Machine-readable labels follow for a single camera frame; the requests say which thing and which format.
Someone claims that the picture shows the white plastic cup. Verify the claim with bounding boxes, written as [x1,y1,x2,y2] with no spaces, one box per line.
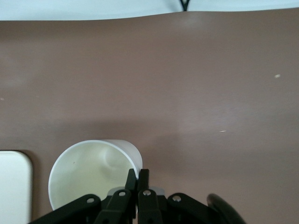
[48,139,143,210]

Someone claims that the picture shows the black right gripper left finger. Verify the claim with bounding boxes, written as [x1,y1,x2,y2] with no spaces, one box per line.
[29,168,137,224]

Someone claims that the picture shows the brown table mat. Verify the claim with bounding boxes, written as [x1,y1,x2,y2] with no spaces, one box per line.
[0,10,299,224]

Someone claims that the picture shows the beige bear print tray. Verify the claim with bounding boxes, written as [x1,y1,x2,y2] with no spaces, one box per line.
[0,150,33,224]

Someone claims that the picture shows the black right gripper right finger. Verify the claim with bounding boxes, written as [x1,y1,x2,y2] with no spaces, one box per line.
[137,168,225,224]

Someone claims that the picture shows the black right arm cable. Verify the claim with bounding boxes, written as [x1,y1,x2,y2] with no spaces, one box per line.
[206,193,247,224]

